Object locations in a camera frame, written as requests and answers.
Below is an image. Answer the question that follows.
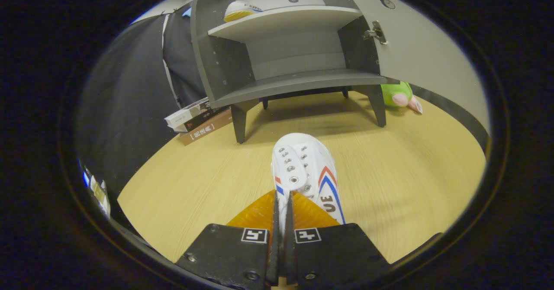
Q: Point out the white shoe with yellow sole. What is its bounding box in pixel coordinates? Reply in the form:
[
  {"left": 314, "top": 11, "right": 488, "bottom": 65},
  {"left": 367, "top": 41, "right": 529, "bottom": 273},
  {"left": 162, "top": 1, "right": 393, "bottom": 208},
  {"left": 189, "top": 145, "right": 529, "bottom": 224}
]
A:
[{"left": 223, "top": 0, "right": 263, "bottom": 23}]

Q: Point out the metal door hinge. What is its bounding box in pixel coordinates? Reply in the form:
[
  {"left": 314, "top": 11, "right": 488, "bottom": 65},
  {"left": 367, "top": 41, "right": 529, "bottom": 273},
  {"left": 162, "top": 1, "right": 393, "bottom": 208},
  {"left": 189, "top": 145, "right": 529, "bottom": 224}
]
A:
[{"left": 364, "top": 20, "right": 387, "bottom": 45}]

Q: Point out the black book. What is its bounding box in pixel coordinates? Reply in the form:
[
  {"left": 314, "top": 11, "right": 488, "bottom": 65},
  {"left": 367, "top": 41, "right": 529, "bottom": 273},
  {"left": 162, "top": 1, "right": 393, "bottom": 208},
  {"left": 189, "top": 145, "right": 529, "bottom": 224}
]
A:
[{"left": 173, "top": 106, "right": 230, "bottom": 132}]

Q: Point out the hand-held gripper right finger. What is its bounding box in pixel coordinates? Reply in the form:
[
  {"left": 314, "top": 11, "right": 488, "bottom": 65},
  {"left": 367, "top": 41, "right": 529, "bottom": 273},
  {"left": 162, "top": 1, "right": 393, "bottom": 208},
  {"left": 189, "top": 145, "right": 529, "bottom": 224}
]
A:
[{"left": 283, "top": 191, "right": 392, "bottom": 287}]

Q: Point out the green and pink plush toy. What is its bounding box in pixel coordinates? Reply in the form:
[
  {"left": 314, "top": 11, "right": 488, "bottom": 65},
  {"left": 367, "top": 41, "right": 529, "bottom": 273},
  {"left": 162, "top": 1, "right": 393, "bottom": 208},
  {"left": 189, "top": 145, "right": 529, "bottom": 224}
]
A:
[{"left": 381, "top": 81, "right": 423, "bottom": 114}]

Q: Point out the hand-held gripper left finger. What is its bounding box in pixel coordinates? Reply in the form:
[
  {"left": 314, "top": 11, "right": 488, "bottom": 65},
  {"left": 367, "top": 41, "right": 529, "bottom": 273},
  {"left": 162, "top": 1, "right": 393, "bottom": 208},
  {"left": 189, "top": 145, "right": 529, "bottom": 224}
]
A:
[{"left": 175, "top": 190, "right": 280, "bottom": 290}]

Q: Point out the black backdrop cloth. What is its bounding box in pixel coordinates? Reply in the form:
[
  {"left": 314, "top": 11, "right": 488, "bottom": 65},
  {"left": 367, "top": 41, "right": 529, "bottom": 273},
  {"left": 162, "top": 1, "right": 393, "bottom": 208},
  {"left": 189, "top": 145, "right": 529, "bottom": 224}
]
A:
[{"left": 76, "top": 2, "right": 208, "bottom": 195}]

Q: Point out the white cluttered side table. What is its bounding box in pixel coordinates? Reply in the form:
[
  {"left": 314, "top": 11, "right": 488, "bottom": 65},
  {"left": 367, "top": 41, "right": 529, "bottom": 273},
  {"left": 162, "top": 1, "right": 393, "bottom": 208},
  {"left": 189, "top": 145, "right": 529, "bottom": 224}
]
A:
[{"left": 89, "top": 175, "right": 112, "bottom": 218}]

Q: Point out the white shoe with striped side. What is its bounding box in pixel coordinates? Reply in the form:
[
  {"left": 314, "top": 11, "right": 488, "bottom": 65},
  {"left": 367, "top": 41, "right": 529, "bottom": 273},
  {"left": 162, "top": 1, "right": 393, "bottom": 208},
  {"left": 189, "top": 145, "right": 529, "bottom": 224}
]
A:
[{"left": 271, "top": 133, "right": 346, "bottom": 234}]

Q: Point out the grey shoe cabinet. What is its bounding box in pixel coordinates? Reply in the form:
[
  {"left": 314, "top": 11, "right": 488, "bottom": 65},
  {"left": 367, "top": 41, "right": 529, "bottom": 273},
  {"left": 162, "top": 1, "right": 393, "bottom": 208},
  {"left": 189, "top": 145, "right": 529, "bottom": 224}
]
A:
[{"left": 190, "top": 0, "right": 388, "bottom": 144}]

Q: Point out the brown book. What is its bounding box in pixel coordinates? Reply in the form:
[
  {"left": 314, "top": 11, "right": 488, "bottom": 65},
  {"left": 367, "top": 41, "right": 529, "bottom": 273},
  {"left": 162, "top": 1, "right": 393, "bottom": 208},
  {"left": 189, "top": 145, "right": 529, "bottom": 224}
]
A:
[{"left": 179, "top": 109, "right": 234, "bottom": 146}]

